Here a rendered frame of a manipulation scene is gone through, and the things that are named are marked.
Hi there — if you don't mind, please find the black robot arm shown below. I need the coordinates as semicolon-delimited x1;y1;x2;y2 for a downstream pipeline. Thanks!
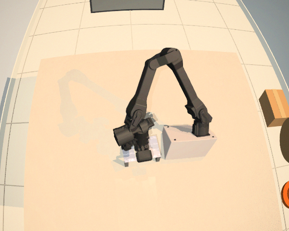
113;48;212;151

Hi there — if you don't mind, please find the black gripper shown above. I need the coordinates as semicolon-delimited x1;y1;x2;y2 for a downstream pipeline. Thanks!
134;134;153;163

